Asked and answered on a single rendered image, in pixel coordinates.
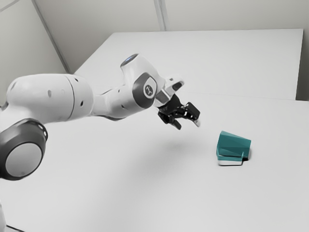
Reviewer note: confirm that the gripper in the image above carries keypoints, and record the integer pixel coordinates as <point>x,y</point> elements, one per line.
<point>174,108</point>

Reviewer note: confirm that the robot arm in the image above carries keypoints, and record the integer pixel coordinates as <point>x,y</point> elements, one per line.
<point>48,96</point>

